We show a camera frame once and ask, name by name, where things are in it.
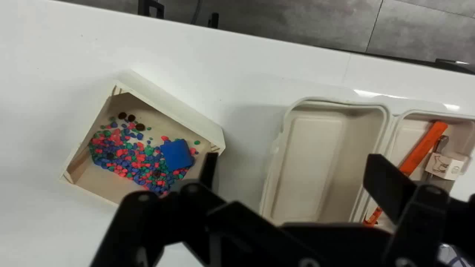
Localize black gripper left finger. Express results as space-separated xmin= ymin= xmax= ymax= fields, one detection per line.
xmin=90 ymin=152 xmax=318 ymax=267

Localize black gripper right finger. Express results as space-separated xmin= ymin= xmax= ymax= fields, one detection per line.
xmin=364 ymin=153 xmax=475 ymax=267

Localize printed wooden cube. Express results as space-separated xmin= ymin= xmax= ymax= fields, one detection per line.
xmin=423 ymin=152 xmax=469 ymax=182

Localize blue block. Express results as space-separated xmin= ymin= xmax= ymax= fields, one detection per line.
xmin=159 ymin=139 xmax=196 ymax=173

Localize colourful beads pile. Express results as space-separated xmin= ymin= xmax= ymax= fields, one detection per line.
xmin=87 ymin=112 xmax=202 ymax=196

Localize square wooden box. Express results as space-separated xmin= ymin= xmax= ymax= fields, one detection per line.
xmin=61 ymin=69 xmax=227 ymax=207

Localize wooden tray with snacks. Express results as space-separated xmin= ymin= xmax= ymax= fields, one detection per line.
xmin=258 ymin=96 xmax=475 ymax=229

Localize black chair leg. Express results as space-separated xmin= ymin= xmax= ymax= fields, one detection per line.
xmin=206 ymin=13 xmax=221 ymax=30
xmin=138 ymin=0 xmax=166 ymax=20

